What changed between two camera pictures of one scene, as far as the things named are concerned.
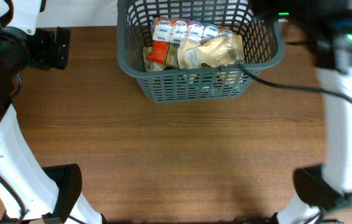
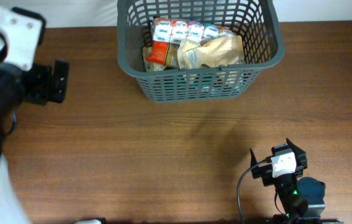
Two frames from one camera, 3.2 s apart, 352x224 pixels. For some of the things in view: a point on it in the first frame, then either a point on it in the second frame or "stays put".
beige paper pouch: (151, 66) stays put
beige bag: (226, 50) stays put
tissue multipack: (172, 30) stays put
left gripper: (61, 48) to (59, 81)
